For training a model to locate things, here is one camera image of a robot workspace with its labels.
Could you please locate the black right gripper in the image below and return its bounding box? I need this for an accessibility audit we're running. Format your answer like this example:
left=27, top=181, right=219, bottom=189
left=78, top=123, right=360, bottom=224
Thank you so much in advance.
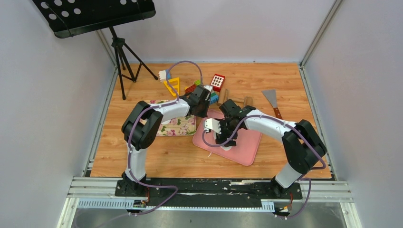
left=215, top=119, right=241, bottom=147

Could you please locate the wooden dough roller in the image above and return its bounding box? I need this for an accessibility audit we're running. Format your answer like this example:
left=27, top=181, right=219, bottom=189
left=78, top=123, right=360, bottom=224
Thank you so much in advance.
left=217, top=89, right=253, bottom=106

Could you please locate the pink rectangular tray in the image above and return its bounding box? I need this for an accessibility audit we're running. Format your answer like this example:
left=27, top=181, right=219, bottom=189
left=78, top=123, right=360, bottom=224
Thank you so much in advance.
left=192, top=118, right=262, bottom=166

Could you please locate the white dough ball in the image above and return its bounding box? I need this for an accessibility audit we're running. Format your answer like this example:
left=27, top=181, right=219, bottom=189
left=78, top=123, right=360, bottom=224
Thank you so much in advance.
left=213, top=132, right=238, bottom=150

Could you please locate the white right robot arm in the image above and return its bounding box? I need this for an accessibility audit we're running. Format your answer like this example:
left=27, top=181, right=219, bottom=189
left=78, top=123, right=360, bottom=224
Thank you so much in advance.
left=215, top=99, right=327, bottom=199

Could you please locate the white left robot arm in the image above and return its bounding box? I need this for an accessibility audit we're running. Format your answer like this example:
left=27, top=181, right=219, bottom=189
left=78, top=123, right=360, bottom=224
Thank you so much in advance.
left=119, top=85, right=213, bottom=196

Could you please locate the metal dough scraper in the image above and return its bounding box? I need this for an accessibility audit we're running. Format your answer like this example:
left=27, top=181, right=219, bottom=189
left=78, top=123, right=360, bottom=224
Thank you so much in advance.
left=262, top=89, right=282, bottom=119

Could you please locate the red toy brick car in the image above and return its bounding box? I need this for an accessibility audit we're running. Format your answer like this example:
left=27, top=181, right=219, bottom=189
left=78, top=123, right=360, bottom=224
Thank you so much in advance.
left=184, top=79, right=202, bottom=94

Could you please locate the blue green white brick stack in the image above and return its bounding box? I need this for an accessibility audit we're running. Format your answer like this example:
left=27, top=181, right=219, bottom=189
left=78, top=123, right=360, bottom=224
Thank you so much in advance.
left=210, top=92, right=219, bottom=105

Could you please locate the red window toy brick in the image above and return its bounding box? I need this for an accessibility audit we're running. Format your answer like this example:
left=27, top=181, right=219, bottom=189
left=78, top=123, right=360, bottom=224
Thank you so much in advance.
left=210, top=74, right=225, bottom=92

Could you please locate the floral rectangular tray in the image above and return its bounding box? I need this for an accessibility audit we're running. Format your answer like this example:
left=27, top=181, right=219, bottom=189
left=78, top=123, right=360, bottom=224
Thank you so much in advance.
left=156, top=115, right=197, bottom=136

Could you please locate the white and blue toy block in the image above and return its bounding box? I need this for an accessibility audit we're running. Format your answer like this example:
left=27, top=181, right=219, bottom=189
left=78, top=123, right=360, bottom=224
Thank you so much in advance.
left=158, top=70, right=172, bottom=82

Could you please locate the black tripod stand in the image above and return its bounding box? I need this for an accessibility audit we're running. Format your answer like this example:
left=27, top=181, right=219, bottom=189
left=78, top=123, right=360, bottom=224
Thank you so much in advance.
left=109, top=27, right=159, bottom=100

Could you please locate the black perforated stand shelf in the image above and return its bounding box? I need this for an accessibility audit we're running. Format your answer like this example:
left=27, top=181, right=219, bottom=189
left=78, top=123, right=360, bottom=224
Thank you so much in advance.
left=33, top=0, right=156, bottom=38

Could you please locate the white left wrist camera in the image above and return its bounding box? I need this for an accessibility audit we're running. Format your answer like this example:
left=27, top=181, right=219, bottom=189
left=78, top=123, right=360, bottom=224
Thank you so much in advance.
left=203, top=85, right=213, bottom=94

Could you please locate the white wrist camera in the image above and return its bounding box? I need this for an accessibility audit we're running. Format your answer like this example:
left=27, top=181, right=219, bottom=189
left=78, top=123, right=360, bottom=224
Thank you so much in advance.
left=203, top=85, right=213, bottom=94
left=204, top=118, right=221, bottom=134

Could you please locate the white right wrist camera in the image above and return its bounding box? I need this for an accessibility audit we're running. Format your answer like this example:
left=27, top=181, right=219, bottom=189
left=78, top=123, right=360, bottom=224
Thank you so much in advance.
left=204, top=118, right=221, bottom=134

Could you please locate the yellow triangular toy frame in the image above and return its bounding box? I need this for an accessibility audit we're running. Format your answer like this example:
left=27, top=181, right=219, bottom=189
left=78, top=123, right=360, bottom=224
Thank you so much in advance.
left=163, top=77, right=180, bottom=97

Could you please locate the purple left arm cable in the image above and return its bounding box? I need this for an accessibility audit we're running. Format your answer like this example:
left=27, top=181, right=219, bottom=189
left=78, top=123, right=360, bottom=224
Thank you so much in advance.
left=126, top=60, right=204, bottom=218

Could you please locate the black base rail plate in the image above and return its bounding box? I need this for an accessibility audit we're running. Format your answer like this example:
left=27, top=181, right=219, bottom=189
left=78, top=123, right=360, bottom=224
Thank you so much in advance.
left=115, top=178, right=303, bottom=208

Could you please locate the white slotted cable duct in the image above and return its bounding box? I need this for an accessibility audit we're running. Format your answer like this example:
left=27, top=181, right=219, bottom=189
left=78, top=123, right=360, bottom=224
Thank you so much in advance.
left=77, top=199, right=276, bottom=212

